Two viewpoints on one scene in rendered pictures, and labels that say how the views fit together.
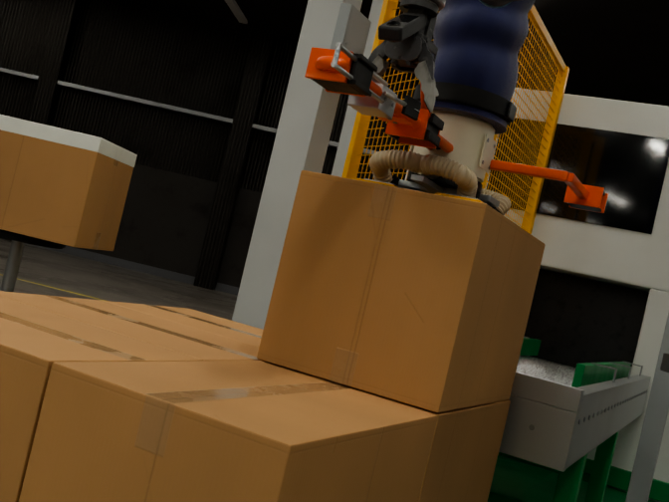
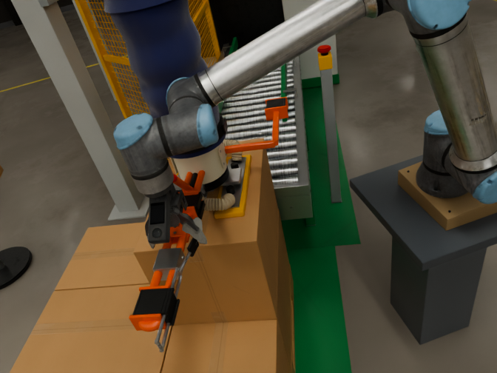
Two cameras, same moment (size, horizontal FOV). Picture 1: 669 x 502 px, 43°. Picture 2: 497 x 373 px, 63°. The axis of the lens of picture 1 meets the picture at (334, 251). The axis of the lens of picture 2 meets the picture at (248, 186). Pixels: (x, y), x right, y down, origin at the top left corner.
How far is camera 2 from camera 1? 126 cm
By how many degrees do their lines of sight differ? 40
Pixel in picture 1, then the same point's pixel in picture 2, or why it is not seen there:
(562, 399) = (300, 192)
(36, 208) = not seen: outside the picture
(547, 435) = (299, 207)
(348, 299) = (203, 294)
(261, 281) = (95, 140)
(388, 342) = (236, 303)
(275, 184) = (63, 86)
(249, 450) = not seen: outside the picture
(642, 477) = (333, 158)
